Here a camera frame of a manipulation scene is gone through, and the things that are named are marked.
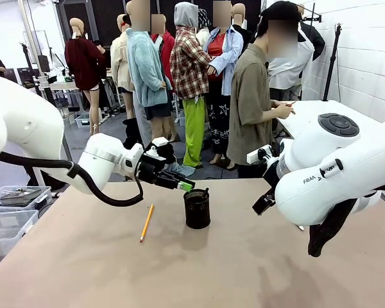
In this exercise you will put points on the black background tripod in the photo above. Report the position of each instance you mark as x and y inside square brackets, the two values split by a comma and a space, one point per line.
[29, 64]

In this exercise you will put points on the person in olive shirt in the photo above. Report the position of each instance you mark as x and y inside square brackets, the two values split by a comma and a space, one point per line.
[247, 106]

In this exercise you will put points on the small red pen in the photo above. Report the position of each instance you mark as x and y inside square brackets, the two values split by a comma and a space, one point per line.
[291, 103]

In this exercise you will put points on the black wall rack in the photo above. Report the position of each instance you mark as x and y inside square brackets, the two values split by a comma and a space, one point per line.
[312, 14]

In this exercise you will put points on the mannequin with patterned scarf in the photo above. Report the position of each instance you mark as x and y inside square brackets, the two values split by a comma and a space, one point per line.
[203, 22]

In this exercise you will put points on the orange pencil pink eraser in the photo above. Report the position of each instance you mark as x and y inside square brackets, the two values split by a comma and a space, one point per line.
[146, 223]

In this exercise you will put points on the dark folded cloth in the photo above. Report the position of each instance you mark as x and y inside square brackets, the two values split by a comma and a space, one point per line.
[20, 196]

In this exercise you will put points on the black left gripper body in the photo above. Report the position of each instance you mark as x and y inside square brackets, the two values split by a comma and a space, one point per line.
[149, 168]

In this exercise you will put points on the mannequin in blue fleece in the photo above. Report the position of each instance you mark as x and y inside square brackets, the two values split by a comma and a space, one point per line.
[144, 70]

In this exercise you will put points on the mannequin in maroon sweater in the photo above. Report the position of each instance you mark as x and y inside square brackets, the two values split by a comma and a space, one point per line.
[83, 64]

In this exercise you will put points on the mannequin in black top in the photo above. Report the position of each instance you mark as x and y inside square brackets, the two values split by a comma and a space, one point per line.
[244, 32]

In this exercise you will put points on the mannequin in red jacket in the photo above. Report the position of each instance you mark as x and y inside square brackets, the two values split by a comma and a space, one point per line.
[167, 48]

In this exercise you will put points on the black light stand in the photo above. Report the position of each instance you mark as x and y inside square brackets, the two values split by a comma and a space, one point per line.
[333, 64]

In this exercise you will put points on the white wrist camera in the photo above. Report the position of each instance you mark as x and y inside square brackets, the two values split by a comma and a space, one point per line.
[160, 142]
[258, 154]

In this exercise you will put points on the left gripper black green finger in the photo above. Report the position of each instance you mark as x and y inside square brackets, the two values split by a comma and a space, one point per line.
[174, 174]
[174, 184]

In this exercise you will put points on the large clear plastic bin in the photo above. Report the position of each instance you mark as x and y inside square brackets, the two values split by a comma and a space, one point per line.
[9, 227]

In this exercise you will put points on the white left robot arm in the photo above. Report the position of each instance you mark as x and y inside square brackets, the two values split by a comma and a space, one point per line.
[25, 125]

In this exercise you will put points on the mannequin in black jacket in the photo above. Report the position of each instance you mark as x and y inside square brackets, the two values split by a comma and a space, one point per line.
[316, 41]

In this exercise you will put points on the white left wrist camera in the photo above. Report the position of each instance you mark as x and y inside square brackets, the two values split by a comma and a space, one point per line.
[160, 142]

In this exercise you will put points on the mannequin in plaid shirt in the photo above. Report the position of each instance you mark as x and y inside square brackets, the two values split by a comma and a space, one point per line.
[189, 70]

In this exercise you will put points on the person's left hand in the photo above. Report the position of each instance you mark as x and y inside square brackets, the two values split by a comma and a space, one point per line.
[279, 103]

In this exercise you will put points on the person's right hand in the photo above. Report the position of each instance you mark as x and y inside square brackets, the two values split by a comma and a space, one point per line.
[284, 112]

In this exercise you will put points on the mannequin in blue shirt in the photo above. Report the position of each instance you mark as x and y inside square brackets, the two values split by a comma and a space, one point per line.
[224, 64]

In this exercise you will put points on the black mesh pen holder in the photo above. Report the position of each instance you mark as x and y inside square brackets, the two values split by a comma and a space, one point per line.
[197, 211]

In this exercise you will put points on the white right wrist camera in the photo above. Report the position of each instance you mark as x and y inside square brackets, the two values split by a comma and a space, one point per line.
[258, 154]

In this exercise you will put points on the mannequin in white shirt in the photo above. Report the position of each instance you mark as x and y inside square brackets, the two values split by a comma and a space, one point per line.
[295, 70]

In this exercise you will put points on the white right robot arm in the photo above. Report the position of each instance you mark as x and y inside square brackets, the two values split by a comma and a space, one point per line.
[324, 179]

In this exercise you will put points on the dark pen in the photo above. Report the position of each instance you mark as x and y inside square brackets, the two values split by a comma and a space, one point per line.
[206, 193]

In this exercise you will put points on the black and jeans trousers bundle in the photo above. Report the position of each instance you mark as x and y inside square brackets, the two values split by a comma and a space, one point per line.
[174, 160]

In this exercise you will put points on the mannequin in cream jacket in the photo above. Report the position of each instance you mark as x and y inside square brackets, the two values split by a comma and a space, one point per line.
[120, 61]

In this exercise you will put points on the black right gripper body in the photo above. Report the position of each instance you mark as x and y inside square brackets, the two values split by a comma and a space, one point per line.
[271, 171]

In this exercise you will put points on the black cap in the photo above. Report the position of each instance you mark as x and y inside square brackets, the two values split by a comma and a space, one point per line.
[279, 11]

